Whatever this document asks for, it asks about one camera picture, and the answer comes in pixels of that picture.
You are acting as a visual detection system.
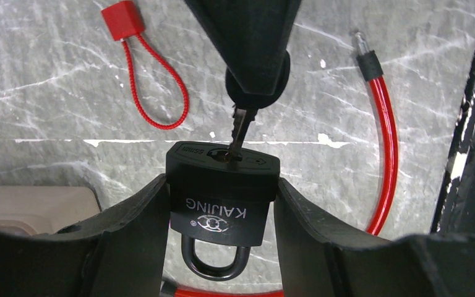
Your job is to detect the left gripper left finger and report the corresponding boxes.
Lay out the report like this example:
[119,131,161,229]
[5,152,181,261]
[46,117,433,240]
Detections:
[0,174,170,296]

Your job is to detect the black head key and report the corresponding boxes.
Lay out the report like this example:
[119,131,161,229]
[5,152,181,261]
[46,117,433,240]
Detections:
[225,51,291,161]

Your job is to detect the red cord with tag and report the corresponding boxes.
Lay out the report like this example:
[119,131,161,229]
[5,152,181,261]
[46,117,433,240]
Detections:
[101,0,190,131]

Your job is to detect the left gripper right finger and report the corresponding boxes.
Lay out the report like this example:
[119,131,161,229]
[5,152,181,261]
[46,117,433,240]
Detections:
[274,178,475,296]

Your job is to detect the red cable lock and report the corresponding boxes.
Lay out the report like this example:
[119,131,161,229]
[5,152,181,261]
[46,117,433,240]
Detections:
[160,32,400,297]

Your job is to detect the black padlock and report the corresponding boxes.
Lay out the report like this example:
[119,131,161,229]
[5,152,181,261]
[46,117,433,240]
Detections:
[166,141,280,282]

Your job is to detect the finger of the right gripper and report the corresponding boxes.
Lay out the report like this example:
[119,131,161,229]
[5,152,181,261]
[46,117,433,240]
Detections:
[186,0,301,95]

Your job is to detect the brown translucent plastic toolbox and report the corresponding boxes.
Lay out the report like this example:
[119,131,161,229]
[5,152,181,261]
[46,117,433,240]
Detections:
[0,186,101,236]

